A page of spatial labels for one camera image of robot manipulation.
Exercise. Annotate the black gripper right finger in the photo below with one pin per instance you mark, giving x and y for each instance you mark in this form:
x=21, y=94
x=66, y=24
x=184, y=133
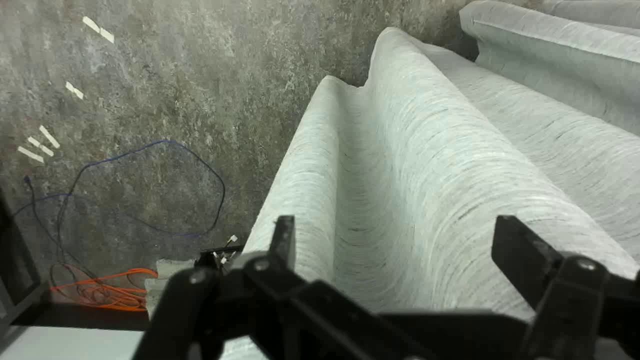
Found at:
x=572, y=301

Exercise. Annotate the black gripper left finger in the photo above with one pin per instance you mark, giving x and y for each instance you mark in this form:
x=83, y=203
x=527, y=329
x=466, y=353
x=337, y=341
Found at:
x=266, y=313

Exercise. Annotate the white floor tape strip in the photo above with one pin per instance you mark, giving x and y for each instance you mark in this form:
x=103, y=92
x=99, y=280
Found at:
x=99, y=28

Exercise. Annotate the grey fabric curtain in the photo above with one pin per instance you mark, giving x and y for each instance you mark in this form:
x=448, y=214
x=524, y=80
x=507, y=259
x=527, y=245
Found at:
x=433, y=166

